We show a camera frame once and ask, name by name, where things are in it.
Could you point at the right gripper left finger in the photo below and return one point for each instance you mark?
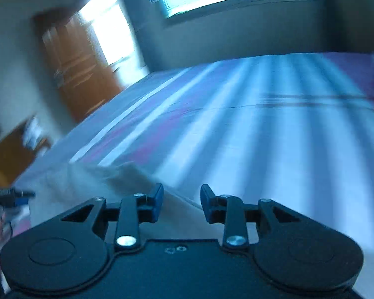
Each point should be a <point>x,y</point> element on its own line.
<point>137,214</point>

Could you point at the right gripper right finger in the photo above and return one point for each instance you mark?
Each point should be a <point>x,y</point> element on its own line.
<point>232,213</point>

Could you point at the grey sweatpants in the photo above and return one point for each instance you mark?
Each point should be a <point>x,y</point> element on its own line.
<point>69,185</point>

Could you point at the wooden shelf cabinet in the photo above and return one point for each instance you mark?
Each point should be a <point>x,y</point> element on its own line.
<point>15,157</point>

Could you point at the striped purple bed sheet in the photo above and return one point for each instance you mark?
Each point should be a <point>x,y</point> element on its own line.
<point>298,129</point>

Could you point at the brown wooden door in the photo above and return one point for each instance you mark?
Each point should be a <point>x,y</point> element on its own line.
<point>84,82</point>

